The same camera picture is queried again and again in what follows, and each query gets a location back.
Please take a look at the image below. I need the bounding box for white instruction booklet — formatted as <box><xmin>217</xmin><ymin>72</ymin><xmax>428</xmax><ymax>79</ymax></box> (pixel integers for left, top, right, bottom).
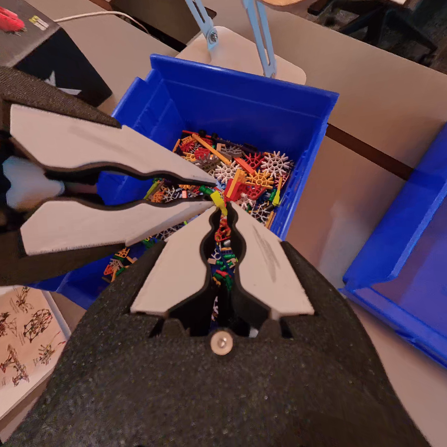
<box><xmin>0</xmin><ymin>286</ymin><xmax>72</xmax><ymax>421</ymax></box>

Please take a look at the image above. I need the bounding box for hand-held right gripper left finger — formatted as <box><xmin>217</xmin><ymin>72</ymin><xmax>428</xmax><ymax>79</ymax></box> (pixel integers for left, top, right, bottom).
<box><xmin>129</xmin><ymin>204</ymin><xmax>220</xmax><ymax>318</ymax></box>

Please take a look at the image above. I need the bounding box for black office chair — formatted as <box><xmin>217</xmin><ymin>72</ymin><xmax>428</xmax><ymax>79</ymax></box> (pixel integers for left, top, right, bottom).
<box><xmin>307</xmin><ymin>0</ymin><xmax>439</xmax><ymax>67</ymax></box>

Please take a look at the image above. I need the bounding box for white cable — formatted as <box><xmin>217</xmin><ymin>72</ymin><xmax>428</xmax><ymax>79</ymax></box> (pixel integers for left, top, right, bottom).
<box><xmin>54</xmin><ymin>10</ymin><xmax>151</xmax><ymax>35</ymax></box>

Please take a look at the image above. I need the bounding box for black cardboard box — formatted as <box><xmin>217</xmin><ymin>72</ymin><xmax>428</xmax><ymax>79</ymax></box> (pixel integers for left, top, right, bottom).
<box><xmin>0</xmin><ymin>0</ymin><xmax>113</xmax><ymax>107</ymax></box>

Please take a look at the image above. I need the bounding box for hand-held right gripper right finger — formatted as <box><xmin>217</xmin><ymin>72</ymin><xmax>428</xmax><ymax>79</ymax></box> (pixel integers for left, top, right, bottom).
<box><xmin>228</xmin><ymin>201</ymin><xmax>315</xmax><ymax>320</ymax></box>

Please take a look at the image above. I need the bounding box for blue plastic bin with tag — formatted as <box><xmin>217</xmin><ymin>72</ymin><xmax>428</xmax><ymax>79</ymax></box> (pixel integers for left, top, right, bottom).
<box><xmin>30</xmin><ymin>54</ymin><xmax>339</xmax><ymax>309</ymax></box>

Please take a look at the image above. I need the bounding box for yellow toy clip connector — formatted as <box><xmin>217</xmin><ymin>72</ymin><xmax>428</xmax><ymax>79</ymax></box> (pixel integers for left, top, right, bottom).
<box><xmin>210</xmin><ymin>191</ymin><xmax>228</xmax><ymax>216</ymax></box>

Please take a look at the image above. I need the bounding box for pile of colourful toy pieces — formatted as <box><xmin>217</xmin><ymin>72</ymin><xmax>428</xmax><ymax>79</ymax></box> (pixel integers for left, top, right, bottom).
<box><xmin>103</xmin><ymin>129</ymin><xmax>295</xmax><ymax>292</ymax></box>

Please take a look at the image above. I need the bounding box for red plastic tool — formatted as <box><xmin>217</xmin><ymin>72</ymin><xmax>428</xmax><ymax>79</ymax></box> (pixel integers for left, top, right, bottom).
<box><xmin>0</xmin><ymin>6</ymin><xmax>26</xmax><ymax>35</ymax></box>

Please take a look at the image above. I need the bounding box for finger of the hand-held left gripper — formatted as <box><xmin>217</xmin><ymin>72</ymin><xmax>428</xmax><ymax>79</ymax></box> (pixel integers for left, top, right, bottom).
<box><xmin>9</xmin><ymin>104</ymin><xmax>218</xmax><ymax>187</ymax></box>
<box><xmin>17</xmin><ymin>196</ymin><xmax>215</xmax><ymax>257</ymax></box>

